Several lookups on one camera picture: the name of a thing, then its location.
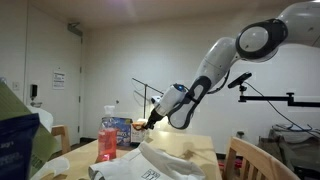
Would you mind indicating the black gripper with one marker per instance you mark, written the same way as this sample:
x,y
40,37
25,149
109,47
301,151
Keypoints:
x,y
153,119

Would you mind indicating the white paper bag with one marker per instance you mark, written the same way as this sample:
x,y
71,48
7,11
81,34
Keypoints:
x,y
146,163

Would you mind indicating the green bag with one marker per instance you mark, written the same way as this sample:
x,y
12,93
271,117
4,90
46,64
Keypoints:
x,y
44,143

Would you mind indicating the desk lamp with red shade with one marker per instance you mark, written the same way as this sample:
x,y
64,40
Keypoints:
x,y
144,95

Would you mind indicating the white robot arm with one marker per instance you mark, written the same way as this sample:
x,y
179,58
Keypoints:
x,y
299,23

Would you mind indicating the pink liquid spray bottle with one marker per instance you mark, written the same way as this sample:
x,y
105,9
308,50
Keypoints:
x,y
107,136

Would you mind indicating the white door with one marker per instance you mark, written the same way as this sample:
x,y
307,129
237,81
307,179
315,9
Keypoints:
x,y
53,64

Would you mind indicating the white orange Tazo tea box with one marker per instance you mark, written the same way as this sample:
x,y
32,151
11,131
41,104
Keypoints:
x,y
138,132

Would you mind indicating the blue snack box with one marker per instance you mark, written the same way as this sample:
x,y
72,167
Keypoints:
x,y
123,127

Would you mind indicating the wooden chair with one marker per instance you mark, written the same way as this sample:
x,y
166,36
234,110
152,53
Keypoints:
x,y
62,132
257,164

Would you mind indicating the wooden chair far left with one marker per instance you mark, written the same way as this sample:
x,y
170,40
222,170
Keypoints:
x,y
62,132

